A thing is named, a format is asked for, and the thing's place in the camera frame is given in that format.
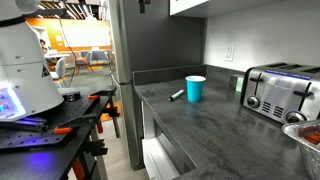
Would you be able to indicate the white pen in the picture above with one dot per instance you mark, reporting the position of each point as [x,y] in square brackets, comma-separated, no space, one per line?
[176,95]

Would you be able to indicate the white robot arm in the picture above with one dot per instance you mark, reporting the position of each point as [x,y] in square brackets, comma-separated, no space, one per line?
[26,86]

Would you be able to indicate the light blue cup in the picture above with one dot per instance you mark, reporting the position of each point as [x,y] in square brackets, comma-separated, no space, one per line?
[194,85]

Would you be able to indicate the grey refrigerator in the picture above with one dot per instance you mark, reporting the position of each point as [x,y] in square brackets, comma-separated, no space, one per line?
[147,37]

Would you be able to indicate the small green glass block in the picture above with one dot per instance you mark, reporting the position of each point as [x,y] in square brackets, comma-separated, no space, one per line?
[236,82]

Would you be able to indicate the black orange clamp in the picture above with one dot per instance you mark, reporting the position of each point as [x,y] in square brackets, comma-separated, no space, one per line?
[83,120]

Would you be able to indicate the white upper cabinet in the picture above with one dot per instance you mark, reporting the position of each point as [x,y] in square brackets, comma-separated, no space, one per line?
[211,8]

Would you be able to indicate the silver toaster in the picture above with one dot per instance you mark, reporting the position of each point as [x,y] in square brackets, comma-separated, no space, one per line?
[284,92]

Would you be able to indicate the black perforated robot table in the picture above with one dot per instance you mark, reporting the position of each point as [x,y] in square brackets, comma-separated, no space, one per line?
[37,154]

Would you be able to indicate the aluminium foil tray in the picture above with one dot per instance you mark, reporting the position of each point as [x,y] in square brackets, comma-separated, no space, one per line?
[307,134]

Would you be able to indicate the white wall outlet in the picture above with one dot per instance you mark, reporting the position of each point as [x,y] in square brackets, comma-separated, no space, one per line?
[229,53]

